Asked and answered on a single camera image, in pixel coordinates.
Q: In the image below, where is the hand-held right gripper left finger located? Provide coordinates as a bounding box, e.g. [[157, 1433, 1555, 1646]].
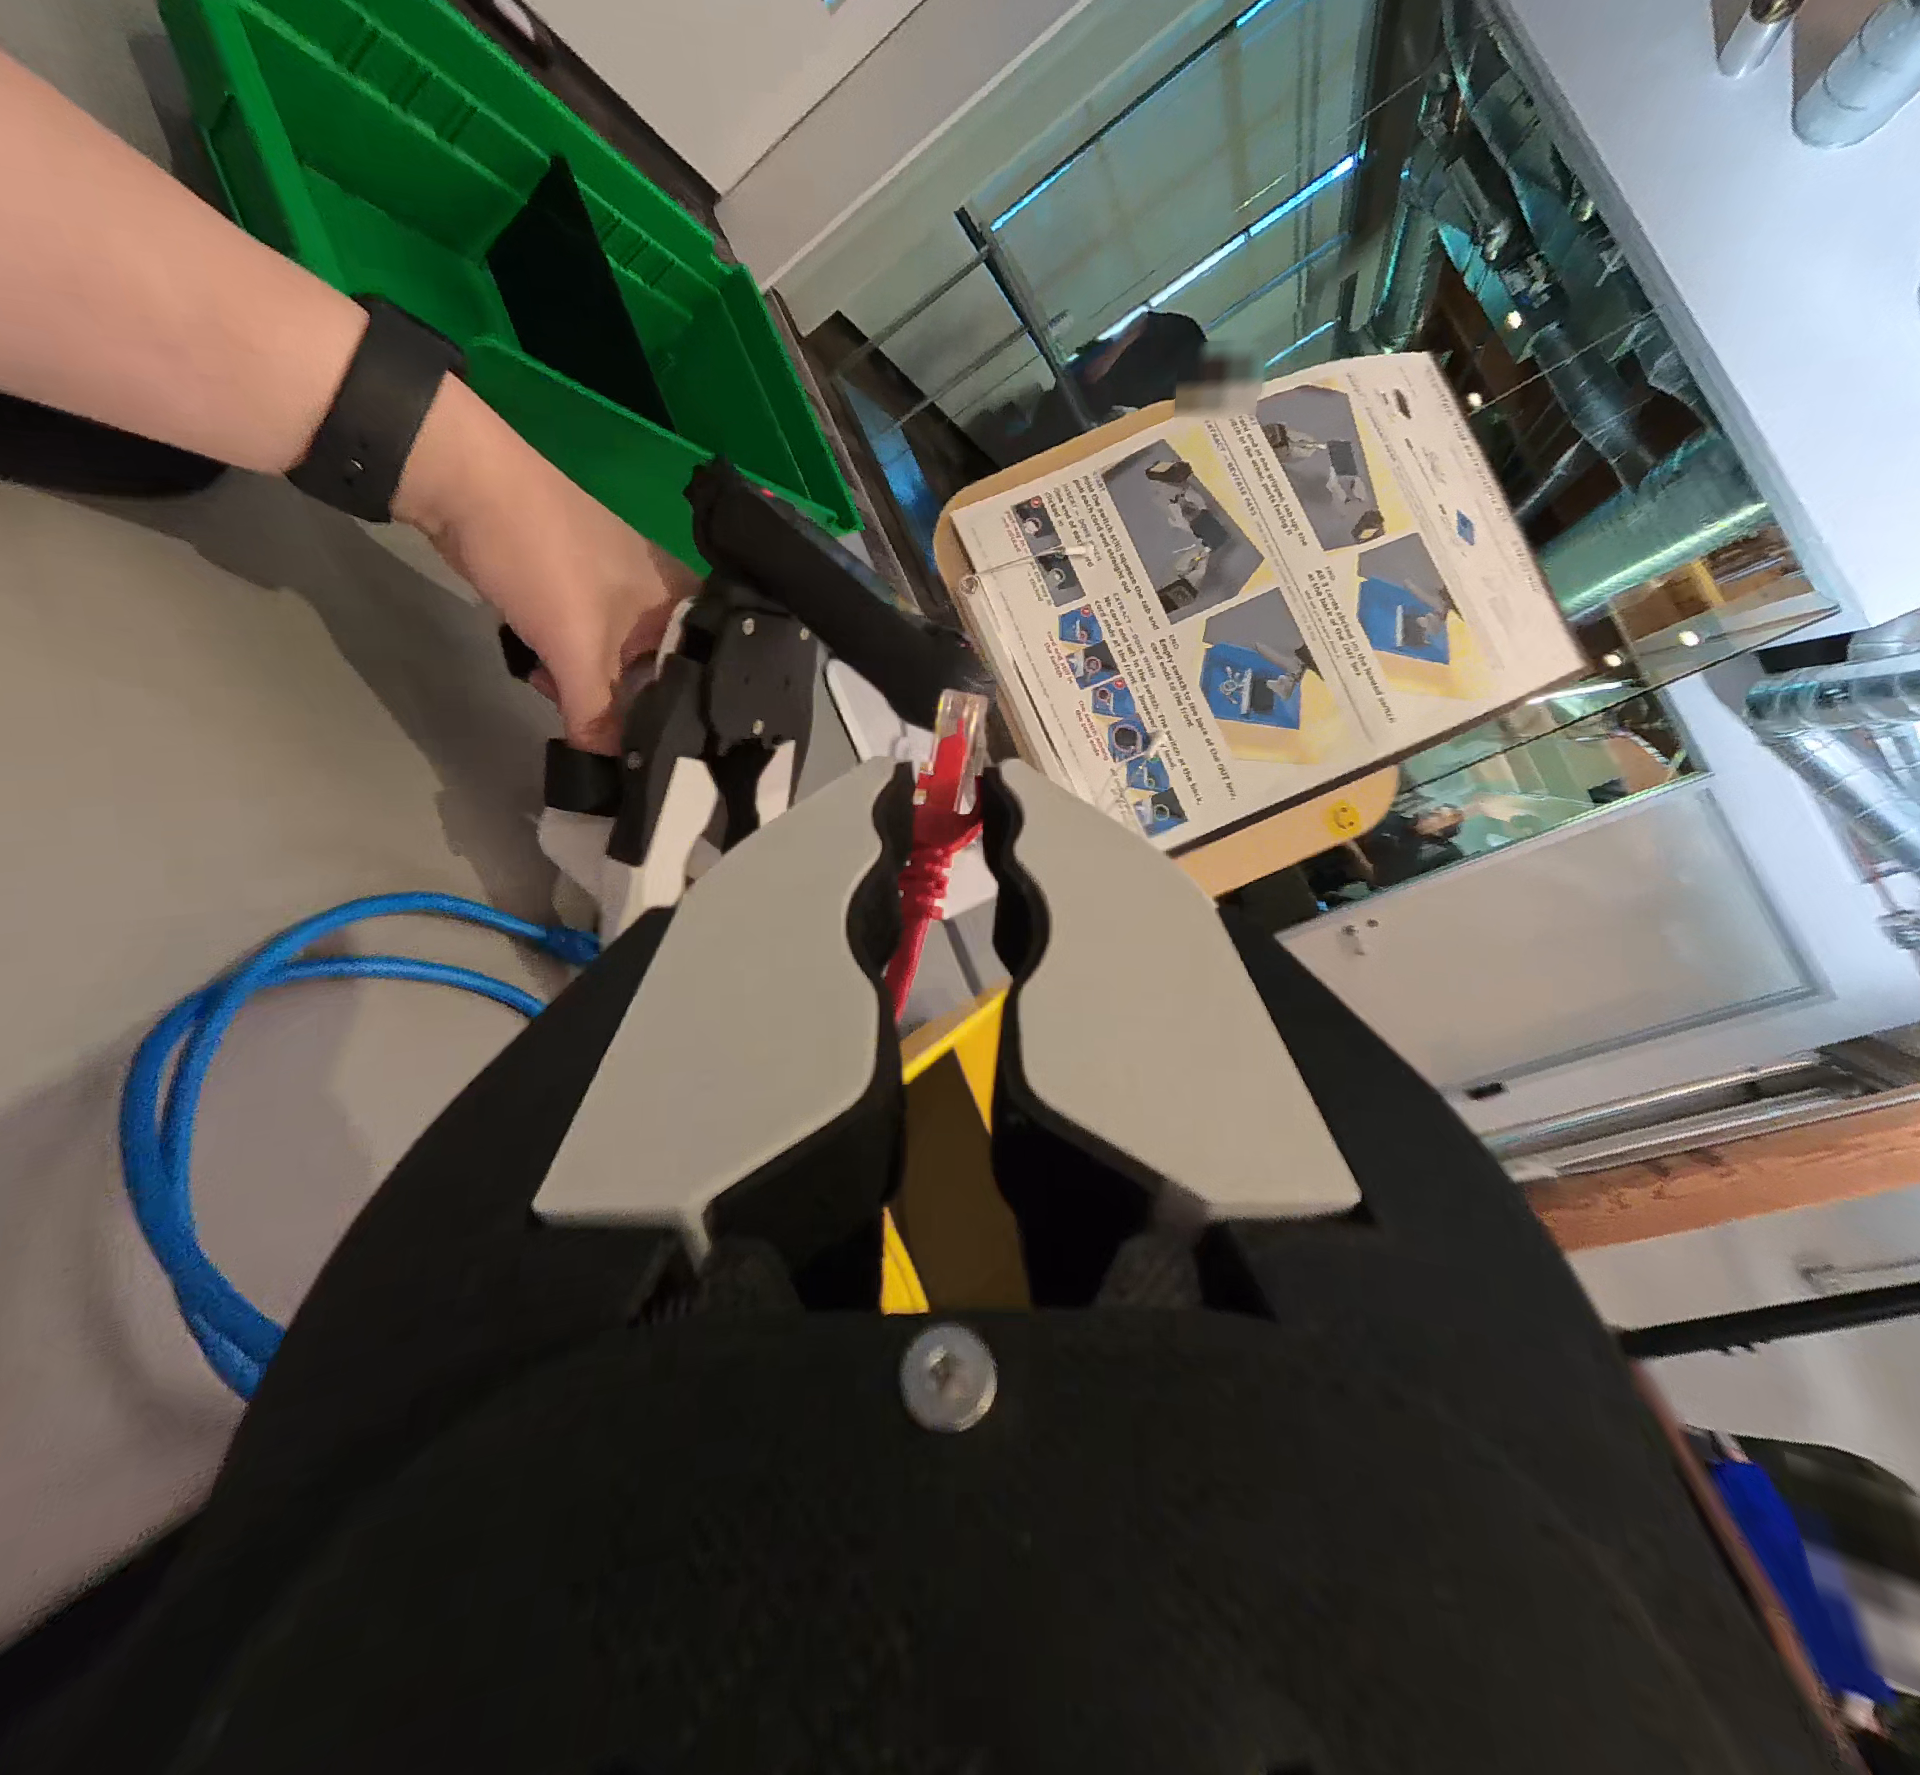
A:
[[531, 759, 916, 1234]]

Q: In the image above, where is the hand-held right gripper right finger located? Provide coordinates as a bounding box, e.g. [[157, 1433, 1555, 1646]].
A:
[[982, 759, 1364, 1224]]

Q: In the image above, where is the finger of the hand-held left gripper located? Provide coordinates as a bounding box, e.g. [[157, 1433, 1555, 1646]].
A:
[[723, 746, 820, 855], [596, 759, 736, 941]]

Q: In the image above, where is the red ethernet cable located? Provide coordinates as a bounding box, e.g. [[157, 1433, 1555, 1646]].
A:
[[892, 687, 995, 1027]]

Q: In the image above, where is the yellow plastic bin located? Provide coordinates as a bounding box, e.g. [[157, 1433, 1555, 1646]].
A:
[[877, 987, 1037, 1315]]

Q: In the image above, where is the blue ethernet cable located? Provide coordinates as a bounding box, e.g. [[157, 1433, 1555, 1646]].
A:
[[120, 894, 600, 1404]]

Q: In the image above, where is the green plastic bin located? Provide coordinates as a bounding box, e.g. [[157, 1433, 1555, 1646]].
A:
[[157, 0, 865, 568]]

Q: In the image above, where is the person's left forearm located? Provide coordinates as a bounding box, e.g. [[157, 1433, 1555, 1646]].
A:
[[0, 50, 375, 475]]

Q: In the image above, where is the printed instruction sheet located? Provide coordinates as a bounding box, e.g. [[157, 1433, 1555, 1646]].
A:
[[952, 358, 1588, 855]]

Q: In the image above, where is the black smartwatch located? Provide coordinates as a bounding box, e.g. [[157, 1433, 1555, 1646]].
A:
[[283, 294, 469, 523]]

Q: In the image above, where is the wooden beam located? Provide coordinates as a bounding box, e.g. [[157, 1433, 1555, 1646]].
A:
[[1520, 1100, 1920, 1251]]

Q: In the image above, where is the black textured pad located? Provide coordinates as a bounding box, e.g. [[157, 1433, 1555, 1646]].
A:
[[0, 394, 226, 501]]

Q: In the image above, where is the black table frame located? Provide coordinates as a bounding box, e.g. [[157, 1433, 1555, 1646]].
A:
[[1610, 1281, 1920, 1361]]

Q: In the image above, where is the spiral metal duct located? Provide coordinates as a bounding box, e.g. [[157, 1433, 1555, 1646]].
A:
[[1791, 0, 1920, 150], [1746, 611, 1920, 908]]

